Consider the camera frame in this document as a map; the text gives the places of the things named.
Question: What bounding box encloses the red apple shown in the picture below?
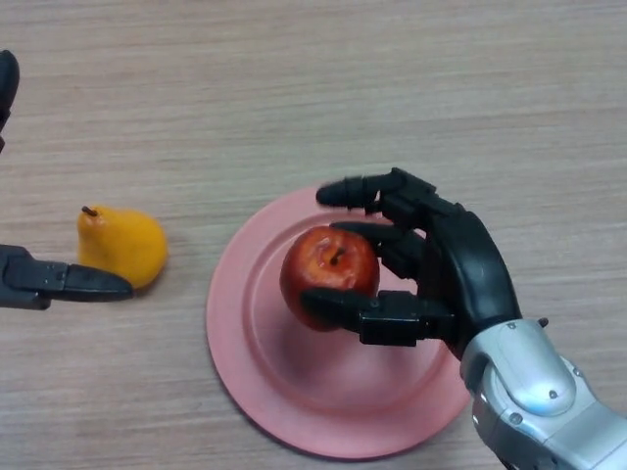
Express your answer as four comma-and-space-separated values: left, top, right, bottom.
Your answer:
278, 224, 381, 333

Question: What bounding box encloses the yellow pear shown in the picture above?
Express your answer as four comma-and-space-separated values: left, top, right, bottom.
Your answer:
76, 205, 169, 290

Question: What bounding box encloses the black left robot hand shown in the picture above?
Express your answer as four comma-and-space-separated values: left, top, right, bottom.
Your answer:
0, 49, 134, 310

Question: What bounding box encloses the pink round plate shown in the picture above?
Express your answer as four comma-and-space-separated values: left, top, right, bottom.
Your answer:
205, 184, 474, 460

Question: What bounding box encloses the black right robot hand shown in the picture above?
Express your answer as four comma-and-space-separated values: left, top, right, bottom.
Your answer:
315, 166, 523, 361

